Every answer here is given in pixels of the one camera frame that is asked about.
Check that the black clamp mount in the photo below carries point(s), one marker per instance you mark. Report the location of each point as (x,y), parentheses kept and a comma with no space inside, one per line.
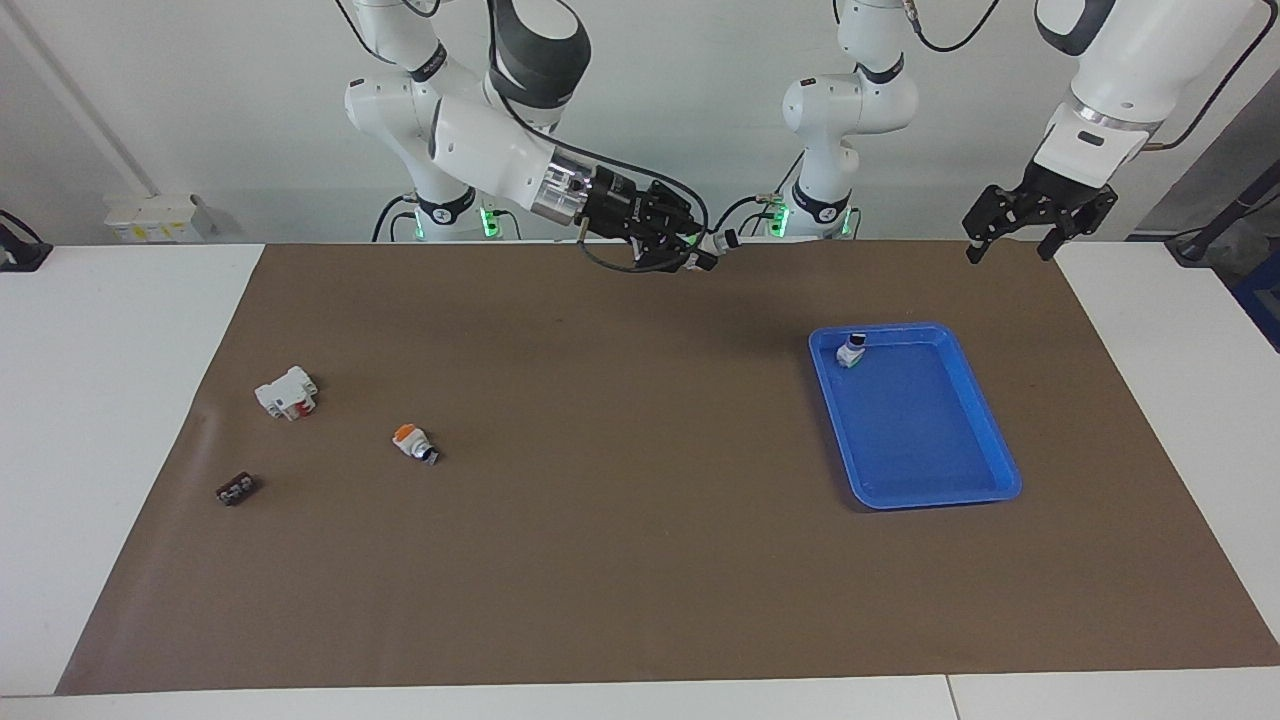
(20,250)

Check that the selector switch orange base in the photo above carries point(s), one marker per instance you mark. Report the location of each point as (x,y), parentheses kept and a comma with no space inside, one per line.
(412,441)

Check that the selector switch red base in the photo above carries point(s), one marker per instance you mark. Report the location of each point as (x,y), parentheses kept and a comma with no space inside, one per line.
(851,352)

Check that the brown table mat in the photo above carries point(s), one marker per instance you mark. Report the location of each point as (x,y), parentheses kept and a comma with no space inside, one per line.
(640,520)

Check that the blue plastic tray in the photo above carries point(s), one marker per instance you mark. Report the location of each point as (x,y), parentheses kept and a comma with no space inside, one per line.
(920,430)

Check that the white wall socket box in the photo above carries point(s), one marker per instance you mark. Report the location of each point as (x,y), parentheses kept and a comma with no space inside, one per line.
(150,218)

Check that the blue box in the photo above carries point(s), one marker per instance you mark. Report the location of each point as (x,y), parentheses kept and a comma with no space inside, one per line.
(1262,300)

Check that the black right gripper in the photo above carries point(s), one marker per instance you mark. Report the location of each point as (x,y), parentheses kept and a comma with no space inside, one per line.
(620,208)

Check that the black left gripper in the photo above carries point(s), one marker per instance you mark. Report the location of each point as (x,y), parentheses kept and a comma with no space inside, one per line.
(1055,190)

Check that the white circuit breaker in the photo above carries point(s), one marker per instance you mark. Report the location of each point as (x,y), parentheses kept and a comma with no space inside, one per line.
(284,392)

